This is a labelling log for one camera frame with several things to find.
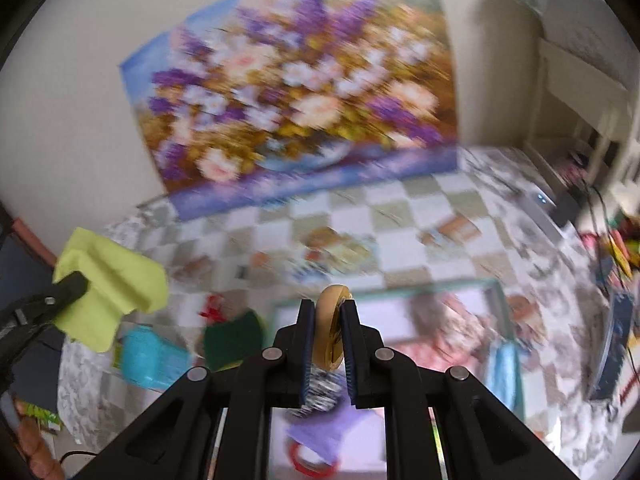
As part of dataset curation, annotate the red ring band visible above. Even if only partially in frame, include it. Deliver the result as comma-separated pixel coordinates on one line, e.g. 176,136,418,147
287,437,341,476

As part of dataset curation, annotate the light blue cloth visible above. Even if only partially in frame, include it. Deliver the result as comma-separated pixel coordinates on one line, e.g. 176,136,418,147
487,340,521,411

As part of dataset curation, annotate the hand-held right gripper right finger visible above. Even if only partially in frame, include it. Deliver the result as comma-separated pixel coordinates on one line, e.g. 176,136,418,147
341,300,571,480

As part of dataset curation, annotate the orange round sponge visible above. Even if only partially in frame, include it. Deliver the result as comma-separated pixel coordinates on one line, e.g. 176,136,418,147
314,285,353,372

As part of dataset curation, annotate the black power adapter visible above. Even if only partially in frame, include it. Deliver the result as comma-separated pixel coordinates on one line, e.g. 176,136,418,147
550,192,583,228

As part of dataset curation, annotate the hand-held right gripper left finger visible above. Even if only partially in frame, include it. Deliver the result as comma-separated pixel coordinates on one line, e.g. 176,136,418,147
87,298,317,480

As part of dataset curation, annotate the black cable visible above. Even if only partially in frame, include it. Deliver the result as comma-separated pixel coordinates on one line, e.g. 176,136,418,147
580,180,613,241

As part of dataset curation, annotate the small red object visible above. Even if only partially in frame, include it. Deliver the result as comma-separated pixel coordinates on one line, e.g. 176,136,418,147
200,295,226,321

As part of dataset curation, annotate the pink frilly cloth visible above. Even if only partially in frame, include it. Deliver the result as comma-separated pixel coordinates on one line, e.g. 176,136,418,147
407,292,501,356

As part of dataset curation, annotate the dark cabinet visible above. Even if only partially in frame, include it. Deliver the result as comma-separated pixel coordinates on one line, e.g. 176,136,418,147
0,205,66,411

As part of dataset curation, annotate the flower painting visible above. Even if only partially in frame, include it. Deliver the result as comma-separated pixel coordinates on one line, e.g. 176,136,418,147
118,0,460,222

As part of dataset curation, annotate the pink zigzag cloth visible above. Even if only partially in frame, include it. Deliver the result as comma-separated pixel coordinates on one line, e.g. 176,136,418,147
395,337,501,401

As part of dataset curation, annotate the black and white scrunchie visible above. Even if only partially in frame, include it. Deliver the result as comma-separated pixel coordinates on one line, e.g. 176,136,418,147
287,365,348,418

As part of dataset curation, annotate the colourful clutter pile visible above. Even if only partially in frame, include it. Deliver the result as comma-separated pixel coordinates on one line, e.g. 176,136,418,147
580,210,640,281

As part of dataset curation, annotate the white shelf unit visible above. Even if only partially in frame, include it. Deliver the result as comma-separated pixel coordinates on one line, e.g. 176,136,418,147
522,0,640,201

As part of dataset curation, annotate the teal plastic box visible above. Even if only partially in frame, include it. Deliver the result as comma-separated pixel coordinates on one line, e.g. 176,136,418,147
120,325,193,391

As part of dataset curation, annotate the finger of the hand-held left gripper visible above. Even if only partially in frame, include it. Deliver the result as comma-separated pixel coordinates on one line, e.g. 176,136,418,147
0,271,90,332

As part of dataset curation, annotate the green and yellow sponge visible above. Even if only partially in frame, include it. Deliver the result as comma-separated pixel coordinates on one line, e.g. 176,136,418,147
202,310,266,373

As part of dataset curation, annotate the white power strip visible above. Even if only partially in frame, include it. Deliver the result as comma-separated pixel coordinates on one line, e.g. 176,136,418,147
520,187,561,231

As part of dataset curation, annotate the teal shallow tray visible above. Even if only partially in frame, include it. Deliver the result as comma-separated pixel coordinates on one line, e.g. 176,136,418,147
270,280,526,476

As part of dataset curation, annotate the yellow-green cloth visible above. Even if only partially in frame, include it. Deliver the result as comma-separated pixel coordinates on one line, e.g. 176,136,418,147
52,227,169,353

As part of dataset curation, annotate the dark flat device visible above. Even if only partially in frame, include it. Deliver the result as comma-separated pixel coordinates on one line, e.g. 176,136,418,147
590,290,633,403

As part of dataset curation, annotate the purple tissue packet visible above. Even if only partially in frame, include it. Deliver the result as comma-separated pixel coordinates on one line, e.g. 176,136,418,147
285,402,386,463

